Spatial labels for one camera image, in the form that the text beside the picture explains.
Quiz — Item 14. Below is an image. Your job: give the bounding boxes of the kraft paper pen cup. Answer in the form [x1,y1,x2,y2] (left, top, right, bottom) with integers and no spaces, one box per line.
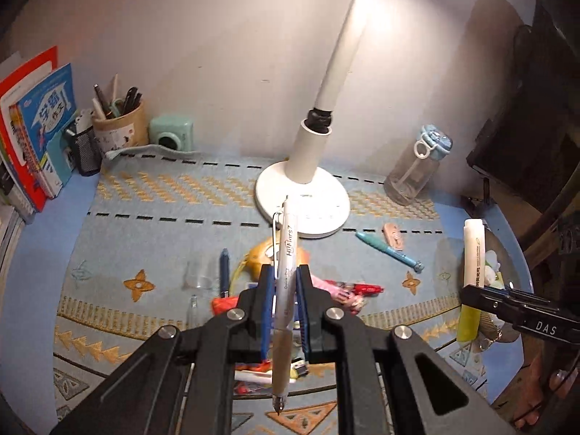
[92,100,150,151]

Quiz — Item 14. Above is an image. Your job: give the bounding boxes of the white pen beige grip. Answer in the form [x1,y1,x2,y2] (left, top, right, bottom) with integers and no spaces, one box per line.
[271,195,298,418]

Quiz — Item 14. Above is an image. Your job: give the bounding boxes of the white desk lamp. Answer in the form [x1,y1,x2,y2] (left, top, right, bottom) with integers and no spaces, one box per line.
[255,0,395,239]

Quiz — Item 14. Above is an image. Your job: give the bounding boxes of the dark brown pen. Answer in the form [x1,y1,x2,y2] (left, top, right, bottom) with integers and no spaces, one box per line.
[93,84,113,119]

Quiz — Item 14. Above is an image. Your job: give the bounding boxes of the stack of thin books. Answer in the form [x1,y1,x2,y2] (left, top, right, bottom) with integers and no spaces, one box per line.
[0,158,37,282]

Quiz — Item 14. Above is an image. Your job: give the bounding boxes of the black mesh pen holder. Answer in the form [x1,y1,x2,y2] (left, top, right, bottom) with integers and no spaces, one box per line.
[63,120,103,177]

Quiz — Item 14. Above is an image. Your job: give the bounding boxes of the yellow highlighter white cap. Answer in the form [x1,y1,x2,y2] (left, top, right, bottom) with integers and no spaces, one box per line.
[456,218,487,344]

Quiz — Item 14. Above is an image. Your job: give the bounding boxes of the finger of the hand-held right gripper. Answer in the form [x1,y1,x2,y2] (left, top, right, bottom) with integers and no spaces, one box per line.
[462,283,580,337]

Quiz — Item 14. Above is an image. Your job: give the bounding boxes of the dark furniture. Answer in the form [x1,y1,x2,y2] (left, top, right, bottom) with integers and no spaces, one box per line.
[467,0,580,254]

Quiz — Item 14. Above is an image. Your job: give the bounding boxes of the clear water bottle blue lid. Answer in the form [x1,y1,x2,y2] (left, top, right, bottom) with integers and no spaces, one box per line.
[384,124,454,204]

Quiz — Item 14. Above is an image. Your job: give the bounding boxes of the red pen pink print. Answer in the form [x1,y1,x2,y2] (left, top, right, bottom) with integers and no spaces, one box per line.
[312,278,385,315]

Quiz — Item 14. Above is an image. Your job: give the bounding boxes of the dark blue pen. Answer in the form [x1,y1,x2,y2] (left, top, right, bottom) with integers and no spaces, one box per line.
[219,248,232,299]

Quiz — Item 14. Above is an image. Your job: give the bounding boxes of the peach small stationery item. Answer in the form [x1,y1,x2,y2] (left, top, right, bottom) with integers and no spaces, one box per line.
[382,223,405,253]

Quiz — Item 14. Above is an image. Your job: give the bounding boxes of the blue woven table mat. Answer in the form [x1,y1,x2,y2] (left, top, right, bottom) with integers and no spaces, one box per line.
[52,145,499,435]

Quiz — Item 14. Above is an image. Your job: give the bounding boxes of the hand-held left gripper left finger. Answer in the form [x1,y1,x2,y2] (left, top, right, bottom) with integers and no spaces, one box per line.
[50,264,276,435]

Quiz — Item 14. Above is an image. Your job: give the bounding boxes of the small clear plastic cup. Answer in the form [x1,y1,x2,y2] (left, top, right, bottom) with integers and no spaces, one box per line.
[182,257,217,291]

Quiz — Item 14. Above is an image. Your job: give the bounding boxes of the mint green mini printer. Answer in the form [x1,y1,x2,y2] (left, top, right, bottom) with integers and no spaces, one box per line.
[149,115,195,152]

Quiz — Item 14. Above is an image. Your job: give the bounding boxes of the person's bare foot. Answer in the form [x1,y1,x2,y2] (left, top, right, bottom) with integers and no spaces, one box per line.
[517,351,580,431]

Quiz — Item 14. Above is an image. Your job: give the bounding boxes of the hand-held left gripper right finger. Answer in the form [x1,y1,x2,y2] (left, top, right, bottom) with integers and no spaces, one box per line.
[295,264,517,435]

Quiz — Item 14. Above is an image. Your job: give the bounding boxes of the teal book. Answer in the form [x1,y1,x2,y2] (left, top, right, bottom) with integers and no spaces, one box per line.
[45,120,77,191]

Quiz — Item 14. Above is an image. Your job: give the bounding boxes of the red pouch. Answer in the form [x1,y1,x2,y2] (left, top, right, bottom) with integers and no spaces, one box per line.
[211,296,242,317]

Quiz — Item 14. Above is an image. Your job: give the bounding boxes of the teal pen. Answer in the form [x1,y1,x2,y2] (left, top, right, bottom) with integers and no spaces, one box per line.
[355,231,425,274]

